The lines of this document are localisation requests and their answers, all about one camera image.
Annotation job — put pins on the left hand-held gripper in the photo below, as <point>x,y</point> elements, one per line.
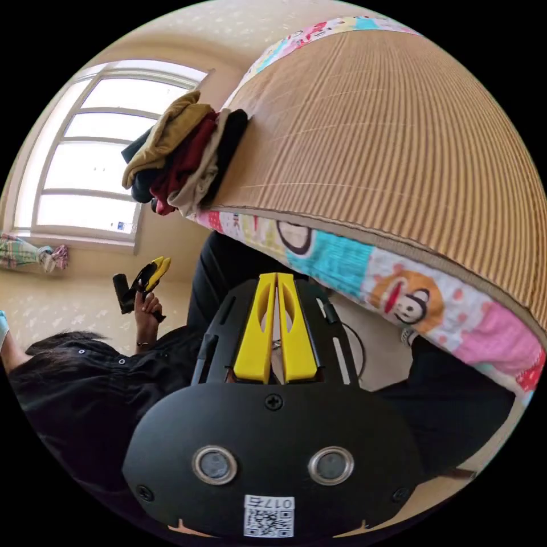
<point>145,280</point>

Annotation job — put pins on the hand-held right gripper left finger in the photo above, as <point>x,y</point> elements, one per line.
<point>252,342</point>

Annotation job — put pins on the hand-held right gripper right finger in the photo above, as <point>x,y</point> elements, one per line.
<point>299,346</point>

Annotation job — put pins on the person's left forearm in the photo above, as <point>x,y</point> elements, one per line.
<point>143,347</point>

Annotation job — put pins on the person's left hand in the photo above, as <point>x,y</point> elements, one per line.
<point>147,314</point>

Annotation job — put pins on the pile of clothes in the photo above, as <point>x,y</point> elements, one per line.
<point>183,154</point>

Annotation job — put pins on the window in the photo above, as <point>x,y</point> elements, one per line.
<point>94,166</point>

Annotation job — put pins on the plaid curtain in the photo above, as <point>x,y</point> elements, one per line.
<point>25,252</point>

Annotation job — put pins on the person's body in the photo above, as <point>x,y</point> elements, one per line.
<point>98,397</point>

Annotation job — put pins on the bed with woven mat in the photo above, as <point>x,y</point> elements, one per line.
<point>384,141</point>

